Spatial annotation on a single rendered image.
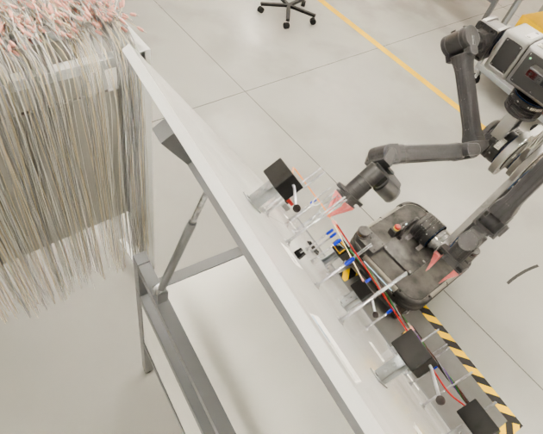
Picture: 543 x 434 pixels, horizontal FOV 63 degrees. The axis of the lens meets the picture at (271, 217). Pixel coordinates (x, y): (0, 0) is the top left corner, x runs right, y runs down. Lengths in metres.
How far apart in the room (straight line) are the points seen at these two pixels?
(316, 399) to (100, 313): 1.30
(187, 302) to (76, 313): 1.00
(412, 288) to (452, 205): 1.07
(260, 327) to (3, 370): 1.29
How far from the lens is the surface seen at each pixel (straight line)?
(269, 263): 0.58
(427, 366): 0.76
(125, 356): 2.32
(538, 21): 4.63
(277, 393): 1.46
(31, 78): 1.24
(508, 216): 1.43
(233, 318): 1.52
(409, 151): 1.41
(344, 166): 3.26
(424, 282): 2.58
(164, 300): 1.30
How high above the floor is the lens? 2.17
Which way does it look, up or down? 51 degrees down
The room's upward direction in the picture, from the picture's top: 18 degrees clockwise
